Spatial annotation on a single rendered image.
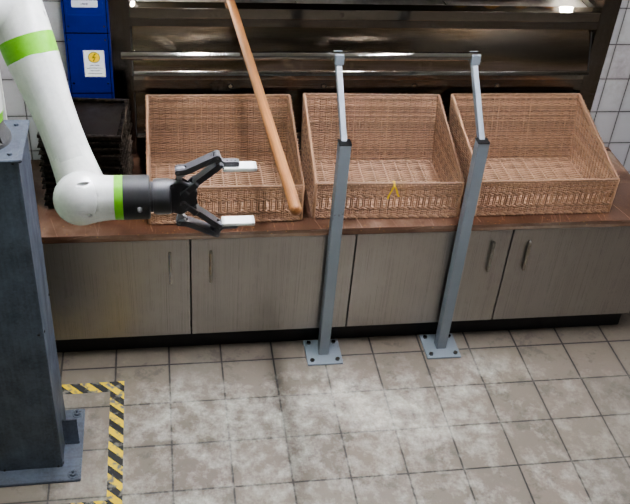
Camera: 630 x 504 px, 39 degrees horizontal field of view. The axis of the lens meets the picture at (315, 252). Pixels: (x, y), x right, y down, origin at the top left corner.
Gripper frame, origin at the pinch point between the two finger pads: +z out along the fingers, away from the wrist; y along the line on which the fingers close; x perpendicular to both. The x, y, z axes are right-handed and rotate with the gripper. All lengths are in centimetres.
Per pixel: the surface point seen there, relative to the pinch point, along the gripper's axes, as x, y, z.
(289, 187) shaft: -30.2, 18.1, 13.6
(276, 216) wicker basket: -104, 78, 22
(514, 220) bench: -100, 80, 112
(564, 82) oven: -153, 50, 145
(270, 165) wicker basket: -141, 79, 25
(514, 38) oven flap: -155, 32, 121
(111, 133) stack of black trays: -118, 51, -34
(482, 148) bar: -93, 45, 90
